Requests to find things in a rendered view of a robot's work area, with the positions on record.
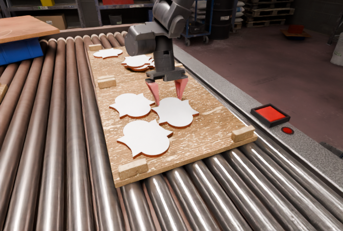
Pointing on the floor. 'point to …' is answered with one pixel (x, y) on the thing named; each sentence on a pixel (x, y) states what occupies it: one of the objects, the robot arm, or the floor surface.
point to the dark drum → (220, 15)
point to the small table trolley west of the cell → (195, 20)
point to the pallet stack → (265, 5)
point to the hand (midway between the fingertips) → (168, 100)
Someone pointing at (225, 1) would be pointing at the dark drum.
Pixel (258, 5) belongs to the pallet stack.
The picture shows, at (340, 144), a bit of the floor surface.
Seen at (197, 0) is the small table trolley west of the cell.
